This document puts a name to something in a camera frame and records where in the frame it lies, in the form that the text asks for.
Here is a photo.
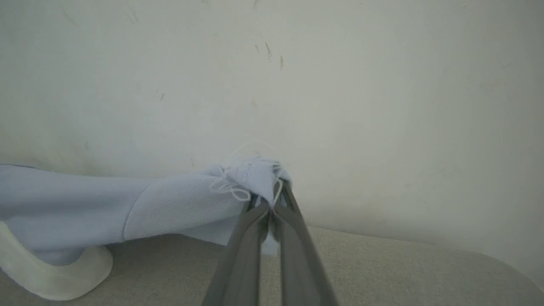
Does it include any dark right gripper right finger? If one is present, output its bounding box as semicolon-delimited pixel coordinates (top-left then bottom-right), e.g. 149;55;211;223
269;180;339;306

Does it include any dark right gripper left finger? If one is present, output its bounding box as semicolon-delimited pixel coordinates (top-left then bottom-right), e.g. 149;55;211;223
201;195;271;306

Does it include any light blue and white garment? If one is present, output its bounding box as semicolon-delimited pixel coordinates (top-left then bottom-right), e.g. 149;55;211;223
0;155;294;301

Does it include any grey-green fabric sofa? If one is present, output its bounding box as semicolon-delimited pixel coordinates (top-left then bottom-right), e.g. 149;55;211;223
0;224;544;306

